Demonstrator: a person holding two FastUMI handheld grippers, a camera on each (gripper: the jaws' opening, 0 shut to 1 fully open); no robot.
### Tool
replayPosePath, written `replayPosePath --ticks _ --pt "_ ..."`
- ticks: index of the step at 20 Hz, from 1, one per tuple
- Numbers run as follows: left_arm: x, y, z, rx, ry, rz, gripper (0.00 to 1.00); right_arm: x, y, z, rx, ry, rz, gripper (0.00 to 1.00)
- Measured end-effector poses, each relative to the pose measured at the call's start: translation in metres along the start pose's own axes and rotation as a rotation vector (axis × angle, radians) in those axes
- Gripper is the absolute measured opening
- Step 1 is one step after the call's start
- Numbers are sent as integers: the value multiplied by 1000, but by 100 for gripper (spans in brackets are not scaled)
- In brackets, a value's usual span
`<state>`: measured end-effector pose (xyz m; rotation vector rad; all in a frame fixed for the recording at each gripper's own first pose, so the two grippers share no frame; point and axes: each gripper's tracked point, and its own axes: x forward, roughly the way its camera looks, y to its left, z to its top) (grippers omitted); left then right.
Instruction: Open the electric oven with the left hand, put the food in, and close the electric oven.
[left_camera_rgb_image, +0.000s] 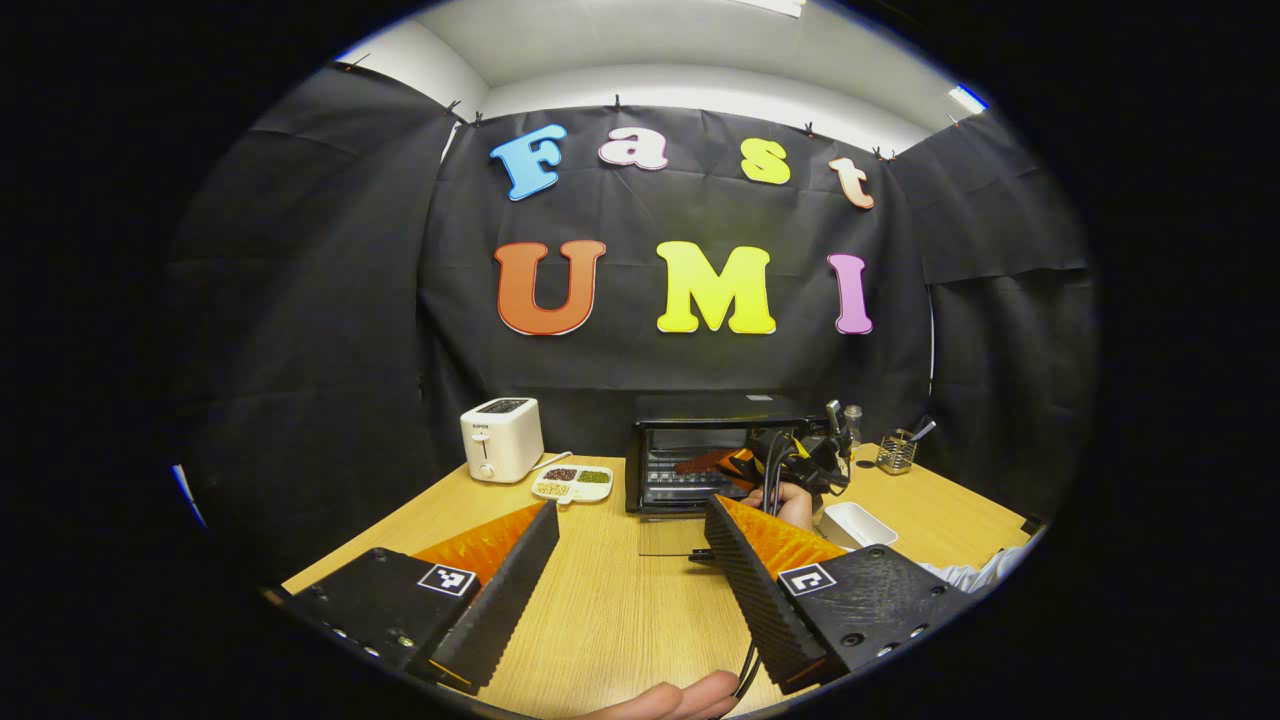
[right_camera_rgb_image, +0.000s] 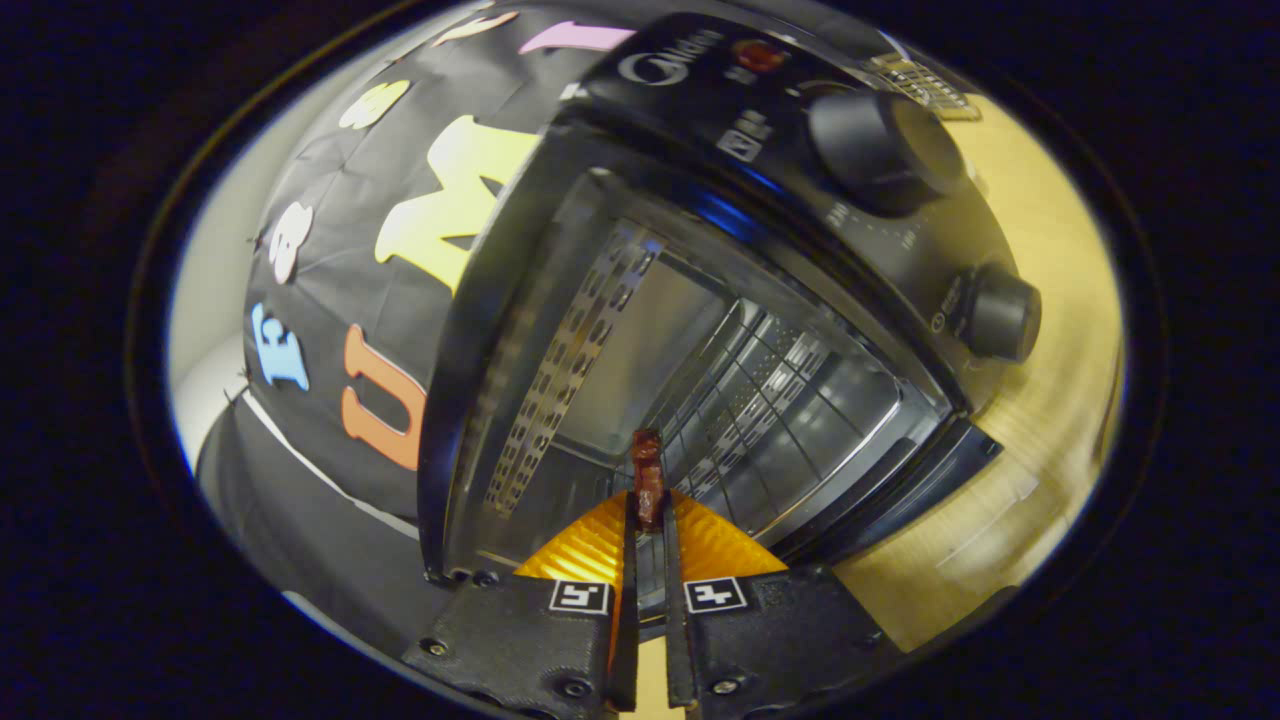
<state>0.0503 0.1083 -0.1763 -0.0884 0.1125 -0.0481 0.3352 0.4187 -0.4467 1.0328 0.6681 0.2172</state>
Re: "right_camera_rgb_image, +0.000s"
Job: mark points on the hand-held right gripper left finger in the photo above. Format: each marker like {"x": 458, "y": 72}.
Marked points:
{"x": 540, "y": 640}

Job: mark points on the black electric oven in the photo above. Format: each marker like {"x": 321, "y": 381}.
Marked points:
{"x": 900, "y": 250}

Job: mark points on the black backdrop cloth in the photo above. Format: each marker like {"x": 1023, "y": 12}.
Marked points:
{"x": 330, "y": 170}

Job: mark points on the reddish brown meat piece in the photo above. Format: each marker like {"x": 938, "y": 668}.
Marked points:
{"x": 648, "y": 480}

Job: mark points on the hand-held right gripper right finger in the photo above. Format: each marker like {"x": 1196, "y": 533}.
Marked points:
{"x": 780, "y": 630}

